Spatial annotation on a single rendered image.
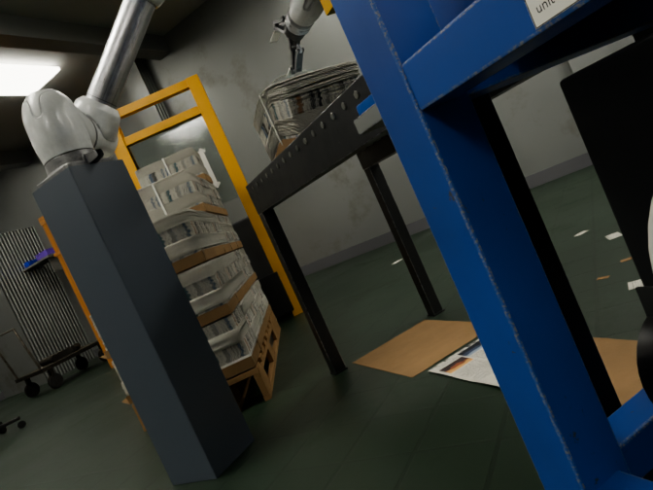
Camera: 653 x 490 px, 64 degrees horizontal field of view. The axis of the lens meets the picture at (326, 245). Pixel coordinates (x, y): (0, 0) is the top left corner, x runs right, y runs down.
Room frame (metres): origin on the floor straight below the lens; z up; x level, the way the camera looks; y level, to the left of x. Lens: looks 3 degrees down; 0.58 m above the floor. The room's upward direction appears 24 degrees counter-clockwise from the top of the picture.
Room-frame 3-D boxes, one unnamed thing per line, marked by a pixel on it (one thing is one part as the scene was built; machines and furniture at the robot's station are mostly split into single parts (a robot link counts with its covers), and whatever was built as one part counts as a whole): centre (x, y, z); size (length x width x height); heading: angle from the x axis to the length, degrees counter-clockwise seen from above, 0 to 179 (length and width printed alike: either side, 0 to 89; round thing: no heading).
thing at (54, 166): (1.62, 0.60, 1.03); 0.22 x 0.18 x 0.06; 60
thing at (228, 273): (2.59, 0.66, 0.42); 1.17 x 0.39 x 0.83; 3
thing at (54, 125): (1.64, 0.61, 1.17); 0.18 x 0.16 x 0.22; 178
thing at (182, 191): (2.73, 0.67, 0.95); 0.38 x 0.29 x 0.23; 93
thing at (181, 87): (3.75, 0.71, 1.82); 0.75 x 0.06 x 0.06; 93
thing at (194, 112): (3.75, 0.71, 1.62); 0.75 x 0.06 x 0.06; 93
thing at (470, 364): (1.46, -0.32, 0.00); 0.37 x 0.28 x 0.01; 22
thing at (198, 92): (3.77, 0.38, 0.92); 0.09 x 0.09 x 1.85; 3
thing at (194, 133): (3.77, 0.71, 1.27); 0.57 x 0.01 x 0.65; 93
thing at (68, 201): (1.63, 0.61, 0.50); 0.20 x 0.20 x 1.00; 60
